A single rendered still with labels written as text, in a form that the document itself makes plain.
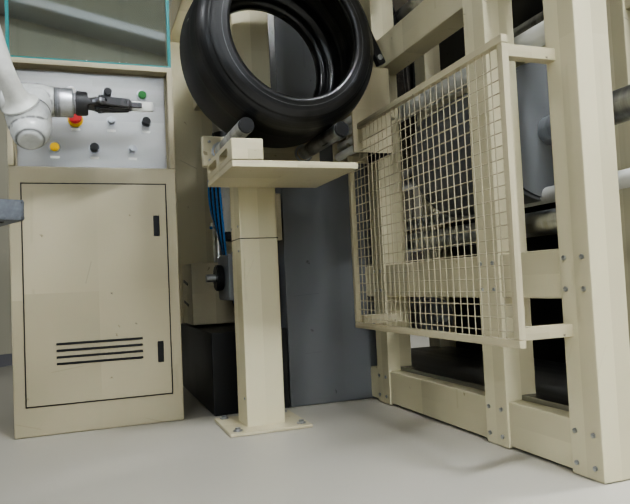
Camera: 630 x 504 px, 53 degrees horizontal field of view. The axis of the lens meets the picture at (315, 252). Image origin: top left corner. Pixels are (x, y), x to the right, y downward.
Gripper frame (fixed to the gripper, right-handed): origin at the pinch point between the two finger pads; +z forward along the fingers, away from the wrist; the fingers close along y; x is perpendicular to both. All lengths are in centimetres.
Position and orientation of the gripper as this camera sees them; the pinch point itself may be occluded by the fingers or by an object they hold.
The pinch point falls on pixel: (142, 106)
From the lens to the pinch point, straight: 218.1
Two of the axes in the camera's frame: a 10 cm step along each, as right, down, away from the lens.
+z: 9.4, -0.3, 3.4
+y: -3.4, 0.6, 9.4
